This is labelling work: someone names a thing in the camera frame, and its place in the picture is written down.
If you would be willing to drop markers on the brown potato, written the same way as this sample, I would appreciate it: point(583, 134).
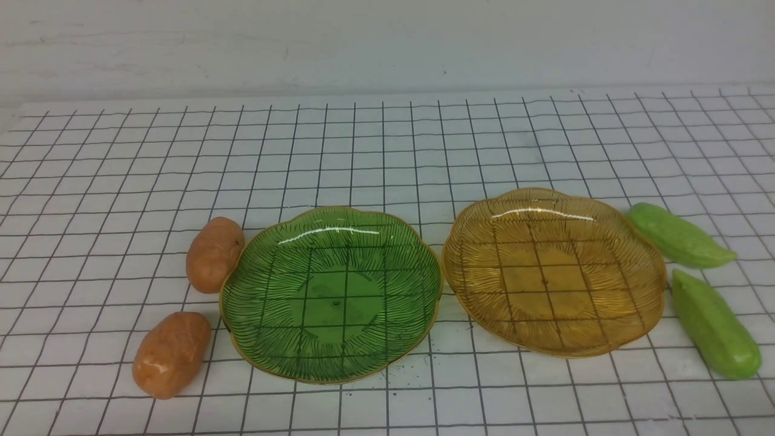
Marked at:
point(213, 254)
point(171, 354)

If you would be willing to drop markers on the green cucumber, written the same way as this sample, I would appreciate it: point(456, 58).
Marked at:
point(725, 345)
point(677, 239)

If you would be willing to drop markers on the green glass plate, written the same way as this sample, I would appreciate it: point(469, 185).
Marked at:
point(333, 295)

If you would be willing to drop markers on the amber glass plate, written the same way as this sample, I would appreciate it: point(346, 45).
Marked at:
point(557, 274)

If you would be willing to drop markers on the white grid table mat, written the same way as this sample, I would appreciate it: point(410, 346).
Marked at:
point(100, 201)

